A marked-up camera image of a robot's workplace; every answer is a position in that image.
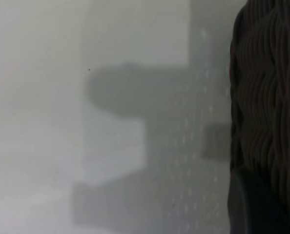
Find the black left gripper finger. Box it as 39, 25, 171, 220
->
229, 170, 277, 234

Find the black wicker basket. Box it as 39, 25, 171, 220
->
229, 0, 290, 234

